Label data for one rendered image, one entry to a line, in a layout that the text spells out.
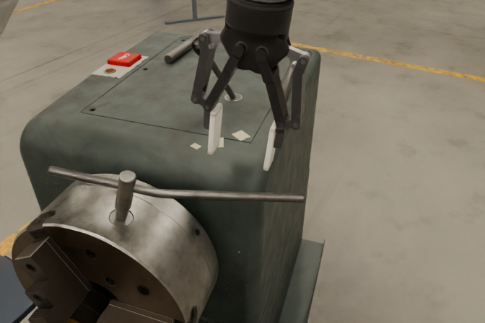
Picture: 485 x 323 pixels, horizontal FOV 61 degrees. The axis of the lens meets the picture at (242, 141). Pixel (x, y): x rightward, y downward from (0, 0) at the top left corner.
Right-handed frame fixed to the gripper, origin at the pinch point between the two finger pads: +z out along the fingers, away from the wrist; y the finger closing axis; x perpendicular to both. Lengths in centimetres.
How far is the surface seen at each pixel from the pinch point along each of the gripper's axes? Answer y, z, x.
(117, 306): -12.2, 24.7, -15.0
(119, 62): -40, 11, 33
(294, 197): 9.0, 4.1, -3.5
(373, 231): 47, 129, 130
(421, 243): 71, 126, 129
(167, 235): -7.5, 14.2, -8.1
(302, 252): 12, 78, 54
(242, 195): 2.3, 4.7, -5.5
